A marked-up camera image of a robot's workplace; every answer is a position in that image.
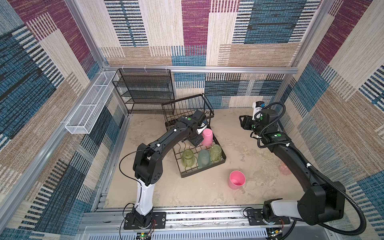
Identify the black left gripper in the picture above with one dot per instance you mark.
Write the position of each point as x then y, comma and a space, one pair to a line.
197, 140

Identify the teal translucent cup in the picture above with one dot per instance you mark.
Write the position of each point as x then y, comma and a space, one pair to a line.
204, 158

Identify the translucent pink cup right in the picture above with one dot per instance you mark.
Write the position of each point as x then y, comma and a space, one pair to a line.
285, 170

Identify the bright green translucent cup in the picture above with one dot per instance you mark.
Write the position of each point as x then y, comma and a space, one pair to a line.
215, 153

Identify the opaque pink cup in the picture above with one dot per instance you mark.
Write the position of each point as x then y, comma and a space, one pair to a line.
236, 180

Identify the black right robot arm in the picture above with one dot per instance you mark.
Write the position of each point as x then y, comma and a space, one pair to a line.
323, 200

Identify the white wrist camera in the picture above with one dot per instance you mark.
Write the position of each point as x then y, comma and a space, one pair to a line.
257, 108
203, 125

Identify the pink cup edge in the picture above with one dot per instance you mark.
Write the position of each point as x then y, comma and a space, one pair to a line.
207, 137

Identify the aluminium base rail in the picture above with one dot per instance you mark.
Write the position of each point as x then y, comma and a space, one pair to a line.
194, 223

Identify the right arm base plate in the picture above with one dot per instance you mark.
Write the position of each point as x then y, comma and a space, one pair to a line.
255, 218

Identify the white wire wall basket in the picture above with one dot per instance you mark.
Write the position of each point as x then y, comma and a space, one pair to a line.
89, 110

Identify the black mesh shelf unit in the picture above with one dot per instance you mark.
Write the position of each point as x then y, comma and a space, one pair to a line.
144, 91

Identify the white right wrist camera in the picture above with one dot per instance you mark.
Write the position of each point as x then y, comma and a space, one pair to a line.
257, 108

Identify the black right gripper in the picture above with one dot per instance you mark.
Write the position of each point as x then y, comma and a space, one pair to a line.
245, 123

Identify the black wire dish rack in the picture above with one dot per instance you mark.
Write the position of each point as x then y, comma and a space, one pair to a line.
186, 107

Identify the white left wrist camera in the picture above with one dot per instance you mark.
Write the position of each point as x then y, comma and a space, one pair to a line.
203, 125

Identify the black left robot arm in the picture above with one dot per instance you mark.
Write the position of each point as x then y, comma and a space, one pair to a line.
148, 163

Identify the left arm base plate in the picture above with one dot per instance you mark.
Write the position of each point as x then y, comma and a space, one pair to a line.
135, 221

